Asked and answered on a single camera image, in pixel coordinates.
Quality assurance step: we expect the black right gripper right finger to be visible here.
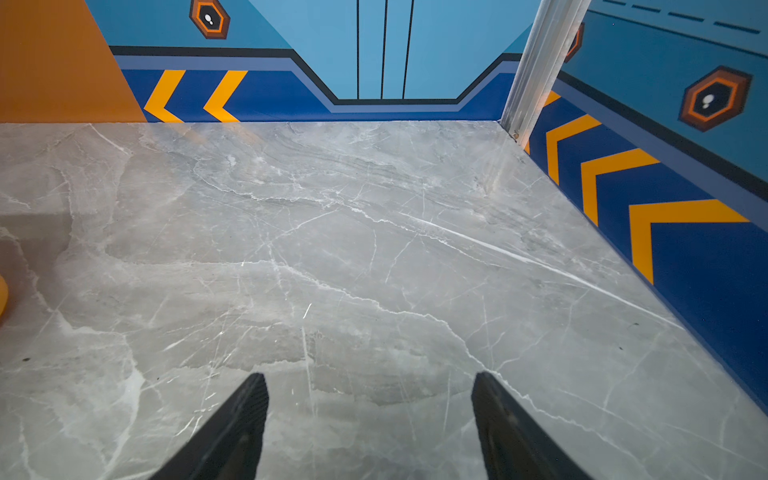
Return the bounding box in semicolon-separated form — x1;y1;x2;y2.
471;372;591;480

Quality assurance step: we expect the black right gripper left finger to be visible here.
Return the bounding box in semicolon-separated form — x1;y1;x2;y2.
151;373;269;480

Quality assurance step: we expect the yellow plastic bin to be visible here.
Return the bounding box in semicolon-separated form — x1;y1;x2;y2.
0;276;9;316

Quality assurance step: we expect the aluminium corner post right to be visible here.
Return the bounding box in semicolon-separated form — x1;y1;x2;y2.
500;0;590;147

